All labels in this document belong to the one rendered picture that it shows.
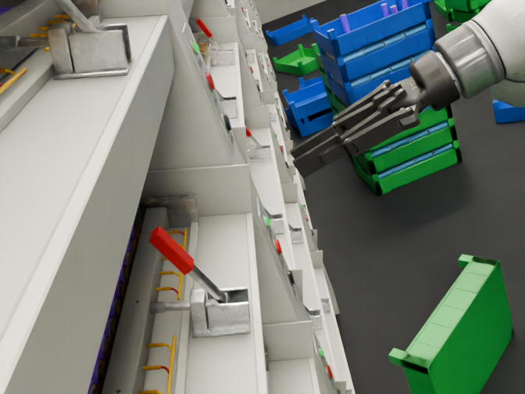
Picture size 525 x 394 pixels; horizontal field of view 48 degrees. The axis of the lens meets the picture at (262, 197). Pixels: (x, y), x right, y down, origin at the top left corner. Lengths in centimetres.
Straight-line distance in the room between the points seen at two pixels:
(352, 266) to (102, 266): 149
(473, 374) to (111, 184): 108
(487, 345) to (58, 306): 116
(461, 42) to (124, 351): 59
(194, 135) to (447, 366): 75
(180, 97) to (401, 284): 115
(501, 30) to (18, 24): 59
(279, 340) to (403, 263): 103
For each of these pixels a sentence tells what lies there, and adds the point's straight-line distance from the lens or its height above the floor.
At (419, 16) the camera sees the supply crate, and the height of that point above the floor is 50.
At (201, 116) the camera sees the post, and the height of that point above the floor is 84.
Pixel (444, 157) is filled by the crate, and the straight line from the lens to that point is 200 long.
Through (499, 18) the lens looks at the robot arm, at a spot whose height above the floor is 74.
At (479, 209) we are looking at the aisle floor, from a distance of 179.
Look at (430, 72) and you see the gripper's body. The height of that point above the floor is 71.
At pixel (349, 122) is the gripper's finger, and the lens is 86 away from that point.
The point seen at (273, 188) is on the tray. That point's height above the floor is 54.
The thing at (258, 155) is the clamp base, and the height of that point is 56.
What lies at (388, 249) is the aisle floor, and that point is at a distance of 171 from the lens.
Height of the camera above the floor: 99
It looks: 27 degrees down
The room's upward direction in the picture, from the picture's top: 22 degrees counter-clockwise
